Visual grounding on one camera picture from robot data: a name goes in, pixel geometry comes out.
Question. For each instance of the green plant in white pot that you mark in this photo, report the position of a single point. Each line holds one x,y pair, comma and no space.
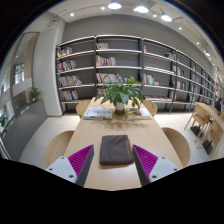
120,108

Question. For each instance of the yellow-green covered book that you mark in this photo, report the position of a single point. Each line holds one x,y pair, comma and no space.
138,114

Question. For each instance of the zigzag-striped grey-backed towel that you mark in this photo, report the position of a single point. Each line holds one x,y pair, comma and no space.
115,150

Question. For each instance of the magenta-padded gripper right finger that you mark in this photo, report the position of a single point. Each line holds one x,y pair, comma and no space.
146,161

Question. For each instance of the grey bookshelf unit with books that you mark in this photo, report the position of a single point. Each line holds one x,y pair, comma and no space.
83,60

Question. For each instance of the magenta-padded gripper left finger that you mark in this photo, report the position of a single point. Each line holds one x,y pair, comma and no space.
80,160

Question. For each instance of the round-backed wooden chair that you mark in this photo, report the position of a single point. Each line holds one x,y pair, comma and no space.
58,146
81,108
178,143
151,107

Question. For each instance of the group of ceiling lights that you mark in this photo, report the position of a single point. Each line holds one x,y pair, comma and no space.
114,5

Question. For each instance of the white-covered book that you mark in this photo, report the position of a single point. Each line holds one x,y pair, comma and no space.
97,113

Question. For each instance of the small potted background plant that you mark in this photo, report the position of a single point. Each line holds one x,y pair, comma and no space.
34,94

